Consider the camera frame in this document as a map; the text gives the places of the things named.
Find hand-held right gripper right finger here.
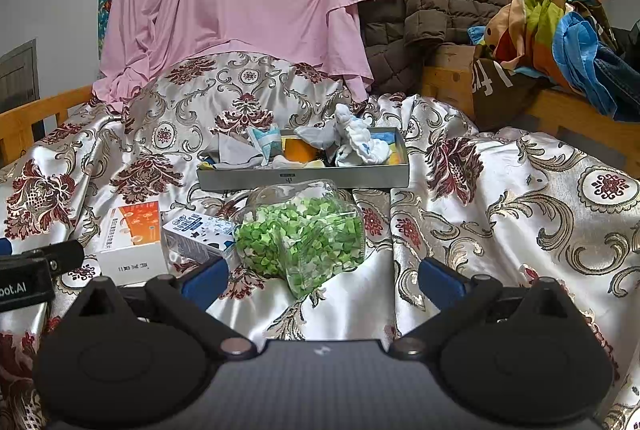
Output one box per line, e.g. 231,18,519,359
390,255,588,358

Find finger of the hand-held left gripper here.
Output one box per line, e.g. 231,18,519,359
22,239,86,271

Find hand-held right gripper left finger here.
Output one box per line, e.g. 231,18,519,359
65,255,257,359

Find light grey cloth pouch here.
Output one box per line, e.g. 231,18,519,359
207,132,266,170

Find grey metal tray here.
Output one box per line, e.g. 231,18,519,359
196,125,411,192

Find white and teal cloth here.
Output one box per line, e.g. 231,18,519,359
246,123,282,159

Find orange cup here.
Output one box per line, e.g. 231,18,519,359
282,135,326,163

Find white fluffy knit sock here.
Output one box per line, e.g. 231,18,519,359
332,103,394,169

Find small white blue carton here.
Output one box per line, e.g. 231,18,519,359
162,208,239,269

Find white orange box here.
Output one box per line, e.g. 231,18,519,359
97,200,169,286

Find floral satin blanket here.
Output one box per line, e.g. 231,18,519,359
0,52,640,430

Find clear bag of green pieces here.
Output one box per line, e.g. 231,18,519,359
233,178,366,301

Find blue terry cloth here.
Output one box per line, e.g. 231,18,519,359
467,25,499,47

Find blue jeans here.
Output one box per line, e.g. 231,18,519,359
592,44,640,123

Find pile of colourful clothes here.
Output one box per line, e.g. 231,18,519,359
487,0,604,83

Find dark cloth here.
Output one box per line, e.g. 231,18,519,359
612,16,640,61

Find wooden bed side rail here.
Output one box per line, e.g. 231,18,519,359
0,84,96,166

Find grey wall cabinet door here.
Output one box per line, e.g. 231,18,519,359
0,38,40,116

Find teal patterned wall poster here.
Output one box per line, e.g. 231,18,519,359
96,0,117,61

